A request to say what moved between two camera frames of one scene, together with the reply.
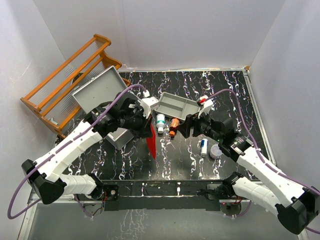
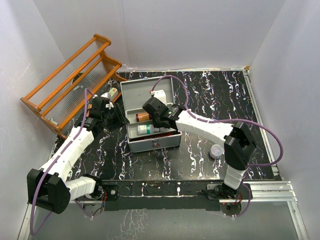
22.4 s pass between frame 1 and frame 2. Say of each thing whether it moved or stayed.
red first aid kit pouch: moved
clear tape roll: stayed
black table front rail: stayed
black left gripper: moved
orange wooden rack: stayed
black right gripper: moved
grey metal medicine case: moved
